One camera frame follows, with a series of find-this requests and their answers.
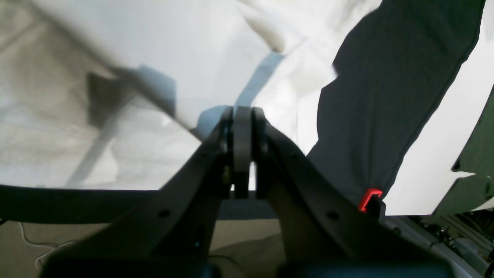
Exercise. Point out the black table cloth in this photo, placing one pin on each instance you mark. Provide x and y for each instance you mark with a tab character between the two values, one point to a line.
393	68

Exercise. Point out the red black clamp bottom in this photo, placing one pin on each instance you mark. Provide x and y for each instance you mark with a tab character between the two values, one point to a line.
372	204

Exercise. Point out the white T-shirt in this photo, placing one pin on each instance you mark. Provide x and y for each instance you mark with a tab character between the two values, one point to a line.
118	94

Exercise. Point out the white frame right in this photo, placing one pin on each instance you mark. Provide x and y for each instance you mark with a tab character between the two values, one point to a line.
432	178

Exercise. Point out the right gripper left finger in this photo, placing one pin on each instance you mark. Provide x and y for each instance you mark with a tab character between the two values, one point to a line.
168	236

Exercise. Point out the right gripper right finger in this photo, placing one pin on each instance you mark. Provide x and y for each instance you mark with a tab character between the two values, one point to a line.
324	235

